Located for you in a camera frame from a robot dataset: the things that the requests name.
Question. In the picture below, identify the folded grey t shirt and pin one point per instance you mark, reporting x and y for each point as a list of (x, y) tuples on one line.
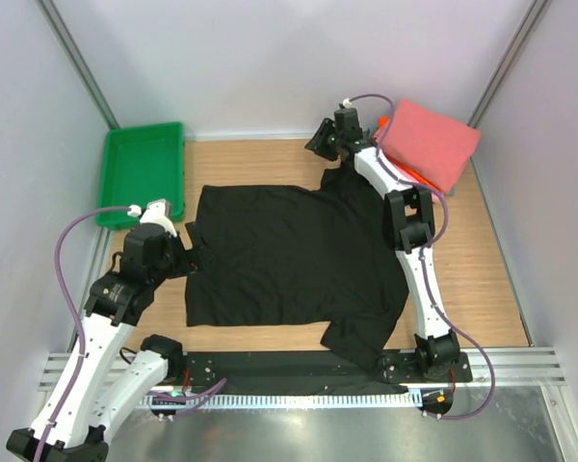
[(370, 133)]

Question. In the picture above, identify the white slotted cable duct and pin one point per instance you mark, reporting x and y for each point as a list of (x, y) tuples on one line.
[(410, 399)]

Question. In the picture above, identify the right aluminium corner post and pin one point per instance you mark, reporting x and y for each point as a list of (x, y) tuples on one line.
[(527, 27)]

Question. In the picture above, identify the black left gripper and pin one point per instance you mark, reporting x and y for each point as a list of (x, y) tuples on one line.
[(199, 255)]

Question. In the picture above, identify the black t shirt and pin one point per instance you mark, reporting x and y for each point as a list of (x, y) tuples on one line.
[(288, 255)]

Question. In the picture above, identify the aluminium frame rail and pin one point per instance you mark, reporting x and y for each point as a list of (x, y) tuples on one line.
[(513, 366)]

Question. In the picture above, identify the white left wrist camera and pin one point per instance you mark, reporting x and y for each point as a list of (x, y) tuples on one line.
[(156, 212)]

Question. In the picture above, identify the folded light pink t shirt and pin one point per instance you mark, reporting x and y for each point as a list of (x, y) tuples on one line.
[(414, 177)]

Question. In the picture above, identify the aluminium corner post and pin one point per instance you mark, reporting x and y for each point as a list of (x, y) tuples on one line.
[(59, 28), (527, 27)]

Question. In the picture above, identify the folded salmon pink t shirt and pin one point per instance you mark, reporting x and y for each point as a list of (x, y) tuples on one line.
[(434, 145)]

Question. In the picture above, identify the green plastic bin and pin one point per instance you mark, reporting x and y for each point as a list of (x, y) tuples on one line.
[(144, 164)]

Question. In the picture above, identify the left aluminium corner post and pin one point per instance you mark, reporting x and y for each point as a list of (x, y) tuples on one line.
[(59, 28)]

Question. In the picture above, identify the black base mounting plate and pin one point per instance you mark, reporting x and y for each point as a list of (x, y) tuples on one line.
[(394, 366)]

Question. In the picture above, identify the folded orange t shirt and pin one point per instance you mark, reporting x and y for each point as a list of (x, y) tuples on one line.
[(382, 122)]

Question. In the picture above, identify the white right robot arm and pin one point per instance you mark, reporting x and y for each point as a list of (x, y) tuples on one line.
[(408, 228)]

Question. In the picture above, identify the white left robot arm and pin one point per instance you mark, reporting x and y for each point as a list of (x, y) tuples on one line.
[(81, 417)]

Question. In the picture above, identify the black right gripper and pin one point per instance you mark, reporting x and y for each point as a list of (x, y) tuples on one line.
[(317, 142)]

